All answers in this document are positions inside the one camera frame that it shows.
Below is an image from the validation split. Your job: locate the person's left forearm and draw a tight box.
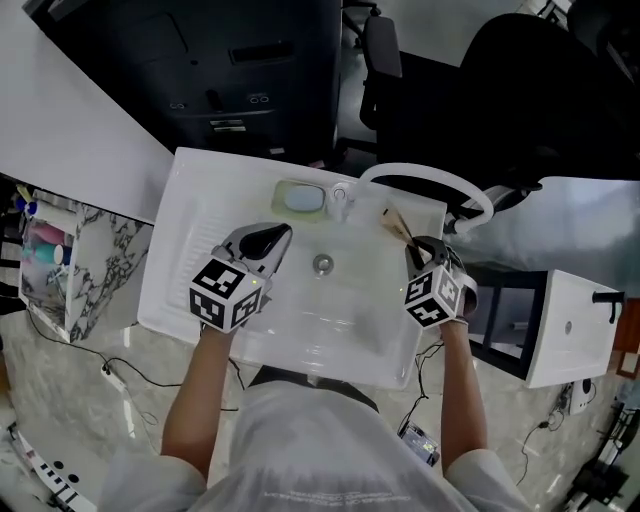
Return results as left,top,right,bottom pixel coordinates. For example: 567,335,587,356
160,324,237,484

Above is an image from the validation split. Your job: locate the black tripod stand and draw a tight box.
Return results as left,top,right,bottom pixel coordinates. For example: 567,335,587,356
569,399,640,509

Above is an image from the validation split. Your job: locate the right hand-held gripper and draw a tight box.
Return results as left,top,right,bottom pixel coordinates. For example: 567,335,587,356
403,235,480,330

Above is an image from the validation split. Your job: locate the pale blue soap bar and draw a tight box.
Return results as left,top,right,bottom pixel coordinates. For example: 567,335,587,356
284,184,324,214

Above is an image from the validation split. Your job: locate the teal cup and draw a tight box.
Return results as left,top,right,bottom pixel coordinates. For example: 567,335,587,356
34,242,69,266

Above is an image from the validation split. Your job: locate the large white table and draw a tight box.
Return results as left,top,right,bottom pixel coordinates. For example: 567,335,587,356
0,0,176,226

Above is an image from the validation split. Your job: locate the grey table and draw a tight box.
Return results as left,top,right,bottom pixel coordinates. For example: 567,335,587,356
492,175,640,281

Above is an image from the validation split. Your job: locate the black faucet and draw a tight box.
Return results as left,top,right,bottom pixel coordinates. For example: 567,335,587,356
591,290,626,325

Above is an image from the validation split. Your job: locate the large black machine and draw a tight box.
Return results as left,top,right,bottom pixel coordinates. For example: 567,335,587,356
27,0,346,161

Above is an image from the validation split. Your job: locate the clear plastic device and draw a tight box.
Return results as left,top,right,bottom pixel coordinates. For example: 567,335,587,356
397,421,441,467

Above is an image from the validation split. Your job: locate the black office chair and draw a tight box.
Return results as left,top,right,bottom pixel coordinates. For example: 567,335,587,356
358,0,640,201

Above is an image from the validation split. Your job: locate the person's white shirt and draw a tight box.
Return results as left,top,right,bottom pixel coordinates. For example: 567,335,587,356
99,382,531,512

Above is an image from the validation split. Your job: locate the white faucet hose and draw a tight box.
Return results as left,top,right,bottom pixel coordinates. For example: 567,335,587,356
356,161,496,234

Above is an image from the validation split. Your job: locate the white power strip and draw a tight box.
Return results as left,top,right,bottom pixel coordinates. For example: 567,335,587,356
101,364,127,397

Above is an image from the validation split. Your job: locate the black cable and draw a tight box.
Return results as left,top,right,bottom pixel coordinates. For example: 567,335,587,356
399,341,447,427

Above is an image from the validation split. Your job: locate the white strip with black dots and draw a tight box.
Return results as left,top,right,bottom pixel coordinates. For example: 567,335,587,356
7,424,99,512

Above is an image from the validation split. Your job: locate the green soap dish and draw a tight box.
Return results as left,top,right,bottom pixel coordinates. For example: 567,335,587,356
272,178,329,224

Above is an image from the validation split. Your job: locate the small white device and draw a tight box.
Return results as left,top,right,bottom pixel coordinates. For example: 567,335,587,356
568,378,597,416

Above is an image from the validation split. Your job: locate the person's right forearm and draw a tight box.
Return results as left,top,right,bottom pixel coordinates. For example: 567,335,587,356
438,319,490,476

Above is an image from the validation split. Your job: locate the white ceramic sink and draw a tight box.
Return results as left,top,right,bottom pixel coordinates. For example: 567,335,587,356
137,146,449,392

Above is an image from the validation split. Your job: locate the brown wooden frame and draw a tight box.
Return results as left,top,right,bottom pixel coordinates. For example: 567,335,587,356
615,349,640,380

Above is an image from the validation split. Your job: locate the marble pattern box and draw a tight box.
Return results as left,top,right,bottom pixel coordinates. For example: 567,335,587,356
18,202,155,345

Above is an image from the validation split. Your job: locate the small white sink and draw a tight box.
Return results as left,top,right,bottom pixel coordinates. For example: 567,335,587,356
524,268,626,390

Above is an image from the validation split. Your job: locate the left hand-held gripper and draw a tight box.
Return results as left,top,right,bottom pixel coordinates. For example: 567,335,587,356
188,222,294,335

